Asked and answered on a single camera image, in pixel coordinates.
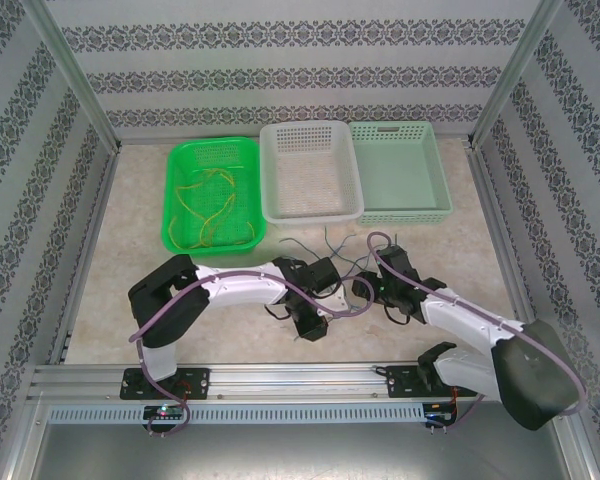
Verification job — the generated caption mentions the aluminium mounting rail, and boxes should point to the aluminium mounting rail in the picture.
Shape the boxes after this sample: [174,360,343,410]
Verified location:
[28,360,567,401]

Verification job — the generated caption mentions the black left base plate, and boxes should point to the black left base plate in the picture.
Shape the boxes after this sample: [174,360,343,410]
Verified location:
[119,366,212,401]

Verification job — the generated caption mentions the aluminium side rail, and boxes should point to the aluminium side rail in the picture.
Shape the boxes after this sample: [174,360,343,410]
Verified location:
[467,142,569,364]
[27,142,124,389]

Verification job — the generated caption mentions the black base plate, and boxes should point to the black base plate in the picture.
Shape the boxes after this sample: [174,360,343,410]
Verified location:
[383,364,481,400]
[119,366,212,401]

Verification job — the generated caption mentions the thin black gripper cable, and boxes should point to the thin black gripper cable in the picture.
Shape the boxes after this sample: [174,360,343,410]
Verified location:
[382,303,413,324]
[263,301,302,322]

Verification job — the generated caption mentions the slotted grey cable duct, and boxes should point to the slotted grey cable duct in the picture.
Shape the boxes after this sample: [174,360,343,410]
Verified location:
[47,402,462,425]

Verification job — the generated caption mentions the bright green plastic basket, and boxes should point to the bright green plastic basket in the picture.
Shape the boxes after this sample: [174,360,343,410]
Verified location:
[160,135,269,257]

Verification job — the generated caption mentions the white plastic basket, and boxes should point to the white plastic basket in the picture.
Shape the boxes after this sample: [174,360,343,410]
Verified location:
[258,121,365,229]

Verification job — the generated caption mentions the mint green plastic basket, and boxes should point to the mint green plastic basket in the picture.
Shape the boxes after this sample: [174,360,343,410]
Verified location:
[348,121,455,227]

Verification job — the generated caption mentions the thin yellow cable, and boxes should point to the thin yellow cable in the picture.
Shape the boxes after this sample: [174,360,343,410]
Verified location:
[167,217,257,250]
[175,167,237,249]

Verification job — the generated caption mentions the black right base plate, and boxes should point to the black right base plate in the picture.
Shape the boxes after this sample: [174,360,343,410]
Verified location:
[383,364,481,400]

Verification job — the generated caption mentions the grey metal panel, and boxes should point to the grey metal panel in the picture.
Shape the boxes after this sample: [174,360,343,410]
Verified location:
[37,399,599,480]

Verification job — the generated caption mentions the left controller circuit board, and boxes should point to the left controller circuit board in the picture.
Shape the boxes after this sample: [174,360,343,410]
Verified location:
[143,404,187,421]

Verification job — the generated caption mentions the aluminium frame post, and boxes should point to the aluminium frame post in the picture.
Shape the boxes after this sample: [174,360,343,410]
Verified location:
[22,0,122,152]
[469,0,579,149]

